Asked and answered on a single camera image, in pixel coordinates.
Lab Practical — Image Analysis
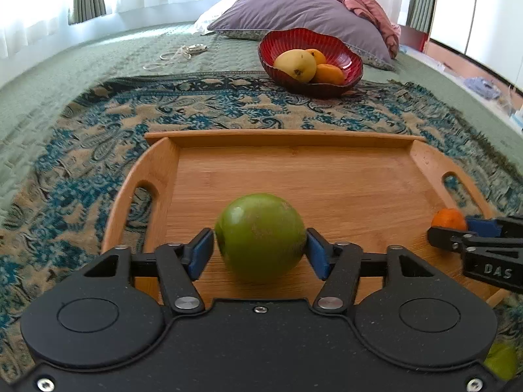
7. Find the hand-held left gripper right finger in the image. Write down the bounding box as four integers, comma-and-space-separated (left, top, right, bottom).
306, 228, 440, 317

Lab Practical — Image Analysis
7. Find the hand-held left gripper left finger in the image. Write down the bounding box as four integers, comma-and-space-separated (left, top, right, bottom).
84, 229, 215, 316

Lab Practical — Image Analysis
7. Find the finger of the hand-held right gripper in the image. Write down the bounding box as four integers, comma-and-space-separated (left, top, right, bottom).
427, 226, 523, 251
466, 214, 523, 237

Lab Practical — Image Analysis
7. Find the green apple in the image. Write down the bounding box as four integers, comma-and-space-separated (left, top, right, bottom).
484, 341, 518, 381
214, 193, 307, 283

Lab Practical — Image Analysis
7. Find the wooden tray with handles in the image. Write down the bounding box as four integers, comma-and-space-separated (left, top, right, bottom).
100, 129, 511, 309

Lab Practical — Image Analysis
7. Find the light blue cloth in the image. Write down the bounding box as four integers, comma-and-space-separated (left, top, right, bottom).
466, 77, 501, 99

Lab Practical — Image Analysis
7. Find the blue paisley blanket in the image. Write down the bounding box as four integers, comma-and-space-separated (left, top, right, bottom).
0, 71, 523, 380

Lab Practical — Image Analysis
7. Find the yellow pear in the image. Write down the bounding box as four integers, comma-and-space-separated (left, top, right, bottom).
273, 49, 318, 83

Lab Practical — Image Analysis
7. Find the red wooden headboard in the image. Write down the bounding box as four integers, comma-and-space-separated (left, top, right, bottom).
399, 24, 430, 52

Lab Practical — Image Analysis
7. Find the red ribbed bowl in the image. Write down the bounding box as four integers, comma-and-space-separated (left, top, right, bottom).
257, 28, 364, 99

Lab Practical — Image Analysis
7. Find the green quilted bedspread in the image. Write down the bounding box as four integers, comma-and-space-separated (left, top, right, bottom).
0, 20, 523, 335

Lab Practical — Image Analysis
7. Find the white pillow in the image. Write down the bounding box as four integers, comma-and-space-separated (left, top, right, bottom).
193, 0, 246, 35

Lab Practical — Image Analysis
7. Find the purple pillow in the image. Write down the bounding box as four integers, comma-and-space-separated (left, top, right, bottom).
207, 0, 396, 71

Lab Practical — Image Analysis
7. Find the white charging cable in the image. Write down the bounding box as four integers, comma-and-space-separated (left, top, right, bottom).
143, 43, 210, 71

